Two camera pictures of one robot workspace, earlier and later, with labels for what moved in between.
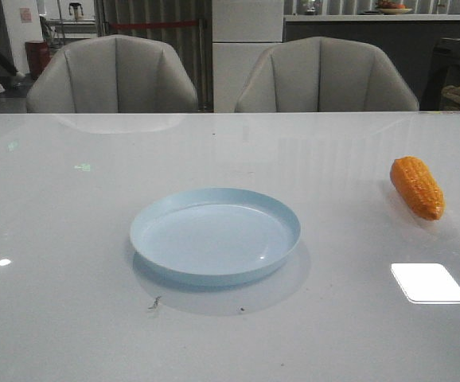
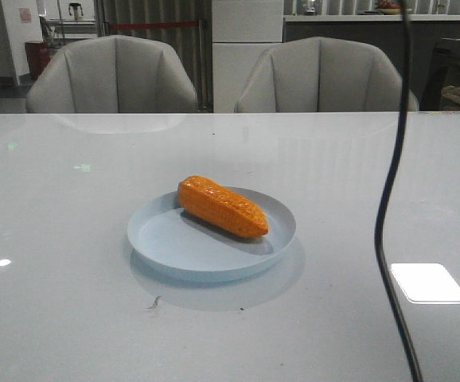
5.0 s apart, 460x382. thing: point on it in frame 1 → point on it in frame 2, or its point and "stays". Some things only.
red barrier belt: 122,25 stays
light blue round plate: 213,236 stays
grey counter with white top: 411,38 stays
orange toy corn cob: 419,185 → 221,206
